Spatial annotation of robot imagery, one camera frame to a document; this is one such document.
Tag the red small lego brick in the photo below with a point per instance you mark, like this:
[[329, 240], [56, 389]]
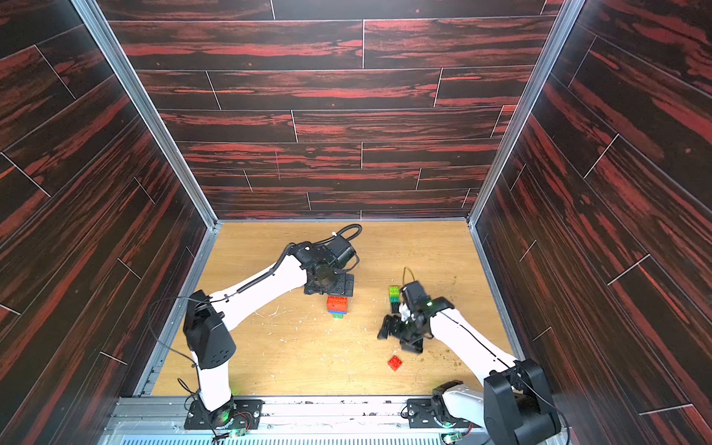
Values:
[[394, 363]]

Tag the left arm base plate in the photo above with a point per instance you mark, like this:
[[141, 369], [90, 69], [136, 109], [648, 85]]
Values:
[[240, 415]]

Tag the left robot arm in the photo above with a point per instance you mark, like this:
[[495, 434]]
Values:
[[211, 318]]

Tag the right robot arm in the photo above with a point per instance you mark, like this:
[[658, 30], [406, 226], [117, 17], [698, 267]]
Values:
[[515, 405]]

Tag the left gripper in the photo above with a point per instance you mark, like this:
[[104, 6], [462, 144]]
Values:
[[341, 289]]

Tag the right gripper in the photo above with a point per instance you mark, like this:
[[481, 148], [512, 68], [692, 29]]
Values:
[[400, 328]]

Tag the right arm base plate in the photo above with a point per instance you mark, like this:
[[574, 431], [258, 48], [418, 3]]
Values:
[[420, 413]]

